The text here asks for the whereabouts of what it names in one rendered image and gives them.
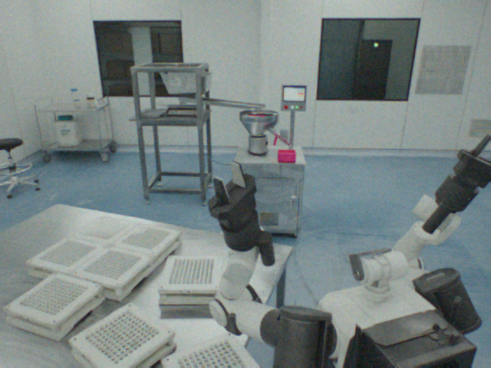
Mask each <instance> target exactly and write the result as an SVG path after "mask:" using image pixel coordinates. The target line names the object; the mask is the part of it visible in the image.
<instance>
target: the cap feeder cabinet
mask: <svg viewBox="0 0 491 368"><path fill-rule="evenodd" d="M248 149H249V145H239V146H238V149H237V152H236V156H235V160H234V161H237V162H239V163H240V164H241V166H242V170H243V173H244V174H245V173H248V174H250V175H251V176H253V178H254V179H255V184H256V188H257V192H256V193H255V194H254V197H255V201H256V207H255V209H256V210H257V213H258V217H259V221H260V226H261V227H262V228H263V229H264V230H266V231H269V232H270V233H288V234H294V236H292V238H294V239H296V238H297V236H296V235H295V234H299V233H300V231H301V227H302V202H303V189H304V175H305V166H306V161H305V159H304V156H303V153H302V148H301V147H300V146H293V150H295V152H296V159H295V162H278V150H289V146H287V145H269V146H268V150H269V151H267V152H265V153H260V156H258V155H257V153H251V152H249V151H247V150H248Z"/></svg>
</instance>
